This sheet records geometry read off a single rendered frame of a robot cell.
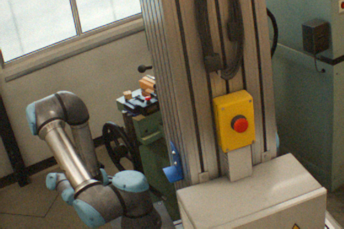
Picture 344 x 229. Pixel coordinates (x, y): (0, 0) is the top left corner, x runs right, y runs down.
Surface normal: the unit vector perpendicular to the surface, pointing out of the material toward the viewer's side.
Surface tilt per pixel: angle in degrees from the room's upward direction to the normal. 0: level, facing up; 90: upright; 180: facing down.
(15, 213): 1
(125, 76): 90
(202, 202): 0
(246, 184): 0
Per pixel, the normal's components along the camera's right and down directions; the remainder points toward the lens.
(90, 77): 0.52, 0.33
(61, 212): -0.15, -0.88
